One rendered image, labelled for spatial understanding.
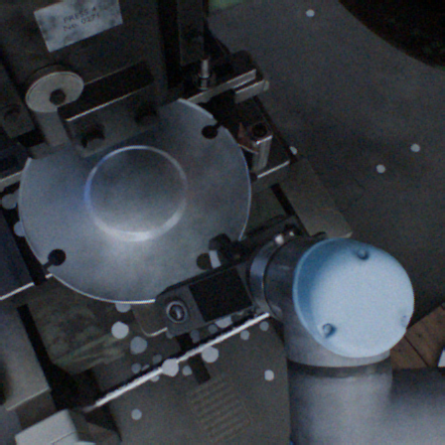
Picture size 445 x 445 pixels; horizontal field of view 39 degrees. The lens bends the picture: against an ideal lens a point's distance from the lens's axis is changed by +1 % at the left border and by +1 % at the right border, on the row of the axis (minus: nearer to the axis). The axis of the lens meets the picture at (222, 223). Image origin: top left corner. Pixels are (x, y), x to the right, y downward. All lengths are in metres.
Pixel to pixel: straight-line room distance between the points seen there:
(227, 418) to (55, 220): 0.69
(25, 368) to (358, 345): 0.58
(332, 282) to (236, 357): 1.13
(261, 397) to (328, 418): 1.07
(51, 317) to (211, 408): 0.54
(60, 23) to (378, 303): 0.35
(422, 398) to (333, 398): 0.06
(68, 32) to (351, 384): 0.37
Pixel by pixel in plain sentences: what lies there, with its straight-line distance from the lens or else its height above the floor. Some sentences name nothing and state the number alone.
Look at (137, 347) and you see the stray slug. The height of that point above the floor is 0.65.
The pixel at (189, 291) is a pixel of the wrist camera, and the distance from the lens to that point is 0.60.
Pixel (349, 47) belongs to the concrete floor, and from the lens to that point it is 1.92.
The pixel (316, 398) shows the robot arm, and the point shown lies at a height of 1.06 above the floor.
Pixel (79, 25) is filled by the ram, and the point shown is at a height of 1.06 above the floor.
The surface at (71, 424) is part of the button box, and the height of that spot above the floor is 0.62.
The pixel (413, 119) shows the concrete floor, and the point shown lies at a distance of 1.84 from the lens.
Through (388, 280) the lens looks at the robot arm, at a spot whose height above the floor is 1.12.
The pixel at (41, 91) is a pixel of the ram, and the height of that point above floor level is 1.01.
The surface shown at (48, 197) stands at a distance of 0.82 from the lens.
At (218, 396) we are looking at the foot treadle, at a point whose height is 0.16.
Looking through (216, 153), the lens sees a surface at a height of 0.78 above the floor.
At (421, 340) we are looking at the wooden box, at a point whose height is 0.35.
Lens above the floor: 1.51
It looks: 69 degrees down
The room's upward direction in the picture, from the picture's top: 3 degrees clockwise
